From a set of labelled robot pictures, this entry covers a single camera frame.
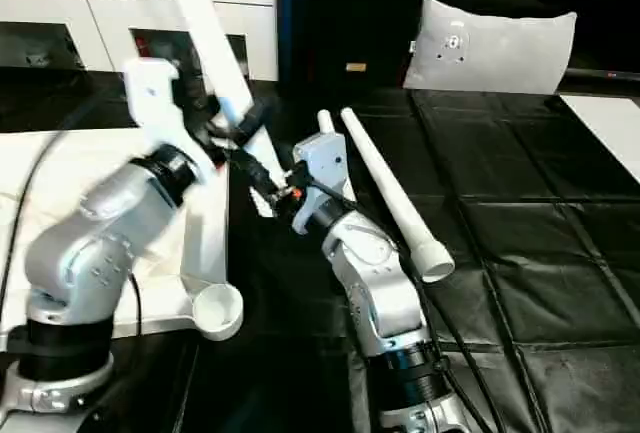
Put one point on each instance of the black work mat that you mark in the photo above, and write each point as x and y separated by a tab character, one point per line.
525	203

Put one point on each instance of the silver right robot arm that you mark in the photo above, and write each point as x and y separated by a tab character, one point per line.
380	293

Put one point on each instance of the white plastic table top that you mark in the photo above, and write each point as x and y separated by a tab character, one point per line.
210	233

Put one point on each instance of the grey printed cushion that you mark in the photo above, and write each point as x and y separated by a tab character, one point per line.
490	53

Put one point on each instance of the white plastic table leg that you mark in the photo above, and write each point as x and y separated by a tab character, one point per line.
210	43
324	120
395	193

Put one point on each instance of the gold sofa label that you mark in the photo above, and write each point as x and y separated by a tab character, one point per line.
356	67

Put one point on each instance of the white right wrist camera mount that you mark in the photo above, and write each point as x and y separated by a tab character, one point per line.
325	158

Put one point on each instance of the black sofa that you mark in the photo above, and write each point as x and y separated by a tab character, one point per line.
350	13

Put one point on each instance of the white flat panel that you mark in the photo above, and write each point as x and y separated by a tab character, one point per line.
610	123

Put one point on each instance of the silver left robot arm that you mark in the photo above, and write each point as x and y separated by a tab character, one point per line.
90	243

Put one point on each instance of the white glass-door cabinet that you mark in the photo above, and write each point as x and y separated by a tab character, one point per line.
50	8

